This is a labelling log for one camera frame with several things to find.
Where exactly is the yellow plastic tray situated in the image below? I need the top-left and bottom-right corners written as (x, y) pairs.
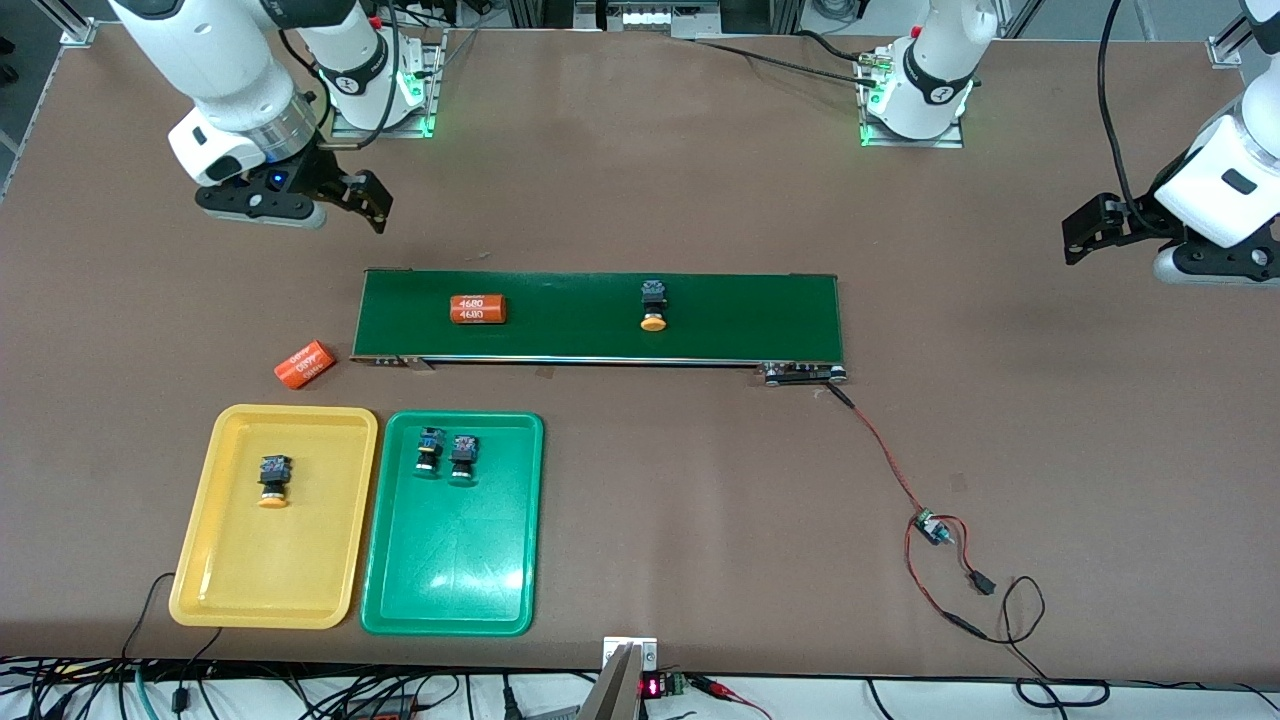
top-left (168, 404), bottom-right (379, 631)

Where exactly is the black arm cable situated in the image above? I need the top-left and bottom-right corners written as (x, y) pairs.
top-left (1097, 0), bottom-right (1166, 237)
top-left (278, 0), bottom-right (403, 153)

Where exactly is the thin black looped cable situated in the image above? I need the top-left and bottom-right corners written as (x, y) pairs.
top-left (985, 575), bottom-right (1113, 709)

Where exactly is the red black conveyor wire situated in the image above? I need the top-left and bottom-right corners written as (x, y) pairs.
top-left (822, 383), bottom-right (931, 521)

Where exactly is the orange cylindrical battery cell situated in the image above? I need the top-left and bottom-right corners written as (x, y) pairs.
top-left (449, 294), bottom-right (508, 326)
top-left (273, 339), bottom-right (336, 391)

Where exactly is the red clip lead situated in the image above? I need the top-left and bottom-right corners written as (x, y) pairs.
top-left (688, 676), bottom-right (773, 720)

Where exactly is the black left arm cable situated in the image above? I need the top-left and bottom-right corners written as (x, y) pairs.
top-left (1097, 0), bottom-right (1166, 237)

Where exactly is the grey metal post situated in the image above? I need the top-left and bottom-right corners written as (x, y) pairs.
top-left (576, 644), bottom-right (647, 720)

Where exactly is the green plastic tray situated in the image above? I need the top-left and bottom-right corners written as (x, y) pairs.
top-left (360, 410), bottom-right (545, 637)

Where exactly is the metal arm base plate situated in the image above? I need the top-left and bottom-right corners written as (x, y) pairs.
top-left (857, 48), bottom-right (967, 150)
top-left (330, 28), bottom-right (448, 140)

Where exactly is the black base cable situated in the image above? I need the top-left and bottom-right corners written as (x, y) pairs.
top-left (693, 36), bottom-right (885, 91)

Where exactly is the black cable with plug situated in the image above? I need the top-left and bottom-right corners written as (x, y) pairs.
top-left (170, 627), bottom-right (224, 715)

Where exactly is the small metal mounting plate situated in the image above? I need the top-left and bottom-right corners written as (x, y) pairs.
top-left (603, 636), bottom-right (659, 673)

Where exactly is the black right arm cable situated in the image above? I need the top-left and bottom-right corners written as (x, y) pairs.
top-left (278, 0), bottom-right (403, 153)

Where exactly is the grey box with white sockets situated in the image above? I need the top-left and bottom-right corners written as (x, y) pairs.
top-left (598, 0), bottom-right (723, 33)

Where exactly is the green conveyor belt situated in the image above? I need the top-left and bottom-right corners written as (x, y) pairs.
top-left (350, 268), bottom-right (849, 387)

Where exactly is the red wire with black plug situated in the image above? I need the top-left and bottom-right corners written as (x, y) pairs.
top-left (905, 514), bottom-right (999, 642)

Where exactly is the aluminium corner profile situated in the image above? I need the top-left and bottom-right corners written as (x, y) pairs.
top-left (1205, 10), bottom-right (1256, 69)
top-left (30, 0), bottom-right (98, 47)

